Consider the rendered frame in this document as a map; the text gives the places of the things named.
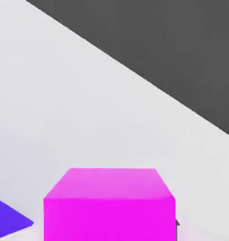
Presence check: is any small magenta cube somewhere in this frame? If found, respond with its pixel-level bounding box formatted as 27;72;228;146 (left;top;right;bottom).
43;168;176;241

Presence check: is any large purple box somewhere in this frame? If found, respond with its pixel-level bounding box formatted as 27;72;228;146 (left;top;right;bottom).
0;196;34;240

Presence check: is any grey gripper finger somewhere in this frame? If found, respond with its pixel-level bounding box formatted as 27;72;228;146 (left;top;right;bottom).
175;218;184;241

